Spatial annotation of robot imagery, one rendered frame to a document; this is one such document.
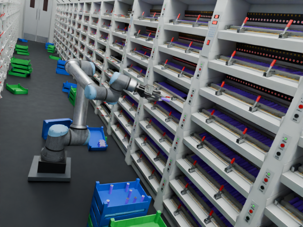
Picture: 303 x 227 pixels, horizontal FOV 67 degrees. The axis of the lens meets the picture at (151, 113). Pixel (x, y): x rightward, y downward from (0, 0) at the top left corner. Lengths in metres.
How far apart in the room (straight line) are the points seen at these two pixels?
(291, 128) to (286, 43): 0.39
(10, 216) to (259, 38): 1.84
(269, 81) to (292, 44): 0.18
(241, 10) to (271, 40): 0.44
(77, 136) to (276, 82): 1.53
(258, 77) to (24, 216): 1.68
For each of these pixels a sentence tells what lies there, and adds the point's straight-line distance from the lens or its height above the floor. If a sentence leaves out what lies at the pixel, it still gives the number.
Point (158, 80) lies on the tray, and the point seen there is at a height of 0.95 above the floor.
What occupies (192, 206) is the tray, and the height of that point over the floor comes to 0.33.
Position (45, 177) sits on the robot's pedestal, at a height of 0.06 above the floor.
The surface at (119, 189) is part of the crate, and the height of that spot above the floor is 0.32.
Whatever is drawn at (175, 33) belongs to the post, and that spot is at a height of 1.40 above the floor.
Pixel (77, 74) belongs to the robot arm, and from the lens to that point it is 1.75.
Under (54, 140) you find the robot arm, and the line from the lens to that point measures 2.01.
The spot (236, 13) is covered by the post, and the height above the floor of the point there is 1.58.
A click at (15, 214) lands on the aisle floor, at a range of 1.89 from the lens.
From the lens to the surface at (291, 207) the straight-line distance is 1.30.
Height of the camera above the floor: 1.30
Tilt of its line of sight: 18 degrees down
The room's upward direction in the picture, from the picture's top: 15 degrees clockwise
